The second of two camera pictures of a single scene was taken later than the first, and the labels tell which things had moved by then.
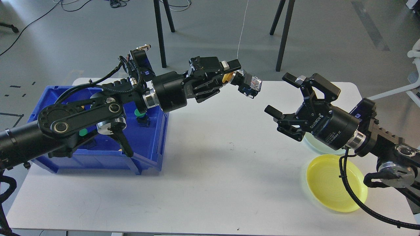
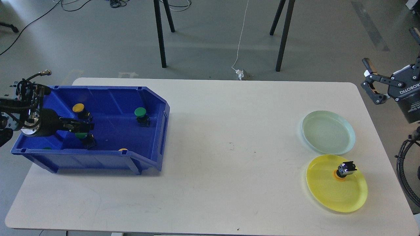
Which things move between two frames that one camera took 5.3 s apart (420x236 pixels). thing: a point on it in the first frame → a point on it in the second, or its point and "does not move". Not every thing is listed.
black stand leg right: x=284 y=37 does not move
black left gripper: x=172 y=89 → x=50 y=121
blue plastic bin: x=148 y=133 does not move
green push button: x=142 y=119 does not move
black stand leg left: x=156 y=3 does not move
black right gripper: x=334 y=128 → x=407 y=96
